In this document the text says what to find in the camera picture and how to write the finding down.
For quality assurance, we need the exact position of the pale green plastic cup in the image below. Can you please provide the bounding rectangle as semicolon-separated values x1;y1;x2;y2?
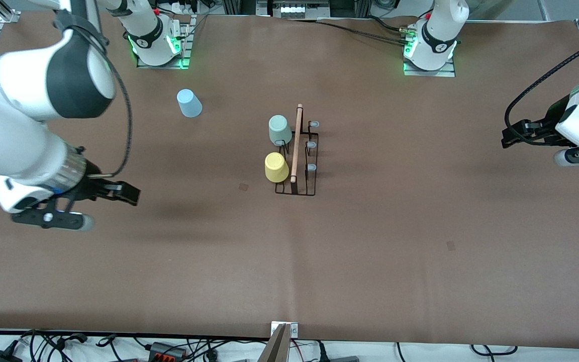
268;115;293;146

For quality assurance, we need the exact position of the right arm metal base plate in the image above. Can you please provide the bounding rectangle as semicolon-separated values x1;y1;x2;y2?
136;15;197;69

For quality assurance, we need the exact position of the black floor cable loop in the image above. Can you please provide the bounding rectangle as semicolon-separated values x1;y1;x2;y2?
470;344;517;356

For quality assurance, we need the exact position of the black base power cable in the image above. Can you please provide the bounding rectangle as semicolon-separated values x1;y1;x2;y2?
289;15;413;47

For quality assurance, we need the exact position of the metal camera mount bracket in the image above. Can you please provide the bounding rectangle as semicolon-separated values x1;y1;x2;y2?
257;322;299;362

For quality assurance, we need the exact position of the yellow plastic cup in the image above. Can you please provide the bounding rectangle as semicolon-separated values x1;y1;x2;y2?
264;152;290;184

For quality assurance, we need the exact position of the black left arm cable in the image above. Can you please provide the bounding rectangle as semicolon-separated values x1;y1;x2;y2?
504;33;579;145

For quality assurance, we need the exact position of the white terminal block unit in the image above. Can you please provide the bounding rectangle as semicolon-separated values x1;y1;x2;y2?
268;2;330;20

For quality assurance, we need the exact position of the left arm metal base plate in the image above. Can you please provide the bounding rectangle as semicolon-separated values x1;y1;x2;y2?
403;53;456;77

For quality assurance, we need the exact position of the black wire cup holder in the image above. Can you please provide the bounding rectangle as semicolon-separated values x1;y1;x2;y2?
268;104;320;197

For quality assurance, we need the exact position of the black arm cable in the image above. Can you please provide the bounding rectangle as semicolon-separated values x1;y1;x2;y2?
504;33;579;145
84;25;134;179

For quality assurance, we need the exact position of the brown table mat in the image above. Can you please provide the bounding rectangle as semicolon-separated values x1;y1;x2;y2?
0;11;579;350

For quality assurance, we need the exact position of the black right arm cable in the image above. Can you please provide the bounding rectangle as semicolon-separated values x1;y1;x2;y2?
84;25;134;179

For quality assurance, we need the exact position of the black box with orange connectors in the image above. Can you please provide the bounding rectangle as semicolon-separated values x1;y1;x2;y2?
149;342;188;361

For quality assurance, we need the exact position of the light blue plastic cup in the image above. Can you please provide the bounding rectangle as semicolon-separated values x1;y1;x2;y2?
176;89;203;119

